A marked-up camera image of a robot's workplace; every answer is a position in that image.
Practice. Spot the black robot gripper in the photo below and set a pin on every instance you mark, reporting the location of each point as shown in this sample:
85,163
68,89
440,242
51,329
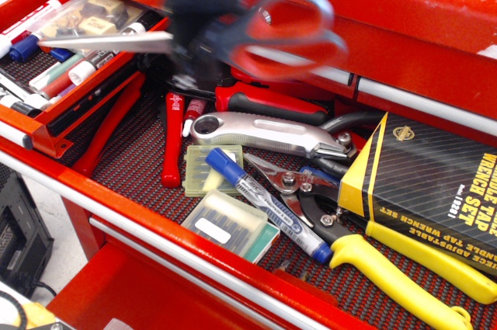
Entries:
190,21

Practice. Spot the red grey handled scissors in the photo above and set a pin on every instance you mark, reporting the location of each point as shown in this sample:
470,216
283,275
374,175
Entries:
272,40

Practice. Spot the red upper small drawer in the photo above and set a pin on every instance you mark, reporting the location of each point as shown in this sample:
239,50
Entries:
47,131

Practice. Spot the red large open drawer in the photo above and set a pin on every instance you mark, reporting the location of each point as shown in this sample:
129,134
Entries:
147,270

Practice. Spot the clear bag of binder clips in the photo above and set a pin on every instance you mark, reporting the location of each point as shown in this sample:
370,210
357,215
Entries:
85,18

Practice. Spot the small red white tube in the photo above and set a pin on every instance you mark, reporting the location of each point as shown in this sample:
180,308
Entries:
195,109

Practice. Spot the black Expo marker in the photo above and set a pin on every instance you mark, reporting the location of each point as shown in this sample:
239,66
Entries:
83,70

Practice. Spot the red tool chest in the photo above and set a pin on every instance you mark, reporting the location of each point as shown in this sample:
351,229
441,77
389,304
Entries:
428,60

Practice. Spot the red marker in tray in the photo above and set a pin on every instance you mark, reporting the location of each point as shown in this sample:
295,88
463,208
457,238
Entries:
57,86

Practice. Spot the red capped whiteboard marker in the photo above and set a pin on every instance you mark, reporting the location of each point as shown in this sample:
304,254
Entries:
20,30

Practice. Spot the green marker in tray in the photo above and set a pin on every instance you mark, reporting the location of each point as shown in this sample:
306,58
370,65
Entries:
54,72

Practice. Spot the silver utility knife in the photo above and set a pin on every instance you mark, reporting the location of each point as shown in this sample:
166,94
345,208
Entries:
269,133

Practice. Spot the blue capped marker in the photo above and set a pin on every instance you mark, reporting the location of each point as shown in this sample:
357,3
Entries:
25,48

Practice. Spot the green tinted bit case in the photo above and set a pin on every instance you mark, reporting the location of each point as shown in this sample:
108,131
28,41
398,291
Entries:
200,177

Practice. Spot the black white marker front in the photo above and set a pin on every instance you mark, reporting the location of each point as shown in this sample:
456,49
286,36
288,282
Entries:
19,106

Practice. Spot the blue BIC marker pen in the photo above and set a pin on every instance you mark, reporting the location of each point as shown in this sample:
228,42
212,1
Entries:
278,213

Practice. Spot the clear drill bit case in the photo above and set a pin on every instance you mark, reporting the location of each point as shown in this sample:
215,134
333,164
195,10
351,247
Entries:
239,228

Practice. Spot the black device on floor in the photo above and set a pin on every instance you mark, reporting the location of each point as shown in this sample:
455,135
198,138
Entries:
26,244

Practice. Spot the black yellow tap wrench box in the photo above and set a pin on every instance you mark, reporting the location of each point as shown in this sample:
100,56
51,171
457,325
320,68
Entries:
430,185

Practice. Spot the red black handled tool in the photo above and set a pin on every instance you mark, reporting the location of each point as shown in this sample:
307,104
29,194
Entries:
245,98

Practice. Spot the red handled pliers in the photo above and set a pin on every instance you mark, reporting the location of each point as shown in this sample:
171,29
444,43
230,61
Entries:
174,110

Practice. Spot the yellow handled tin snips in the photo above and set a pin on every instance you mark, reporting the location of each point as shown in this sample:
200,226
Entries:
314,201

